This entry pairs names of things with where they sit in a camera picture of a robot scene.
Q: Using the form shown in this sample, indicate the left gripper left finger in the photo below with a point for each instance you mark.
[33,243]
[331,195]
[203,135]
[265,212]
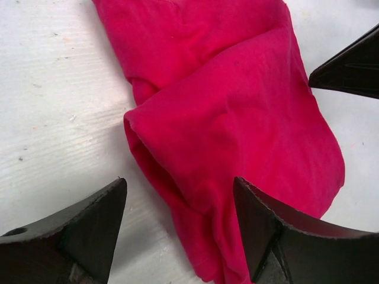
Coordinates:
[73,245]

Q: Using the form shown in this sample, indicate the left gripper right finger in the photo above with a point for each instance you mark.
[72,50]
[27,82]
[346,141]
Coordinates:
[284,245]

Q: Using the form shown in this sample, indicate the crimson red t shirt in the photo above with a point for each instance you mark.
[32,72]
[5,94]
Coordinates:
[221,91]

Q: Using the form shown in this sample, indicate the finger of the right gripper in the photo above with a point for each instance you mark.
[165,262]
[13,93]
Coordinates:
[353,70]

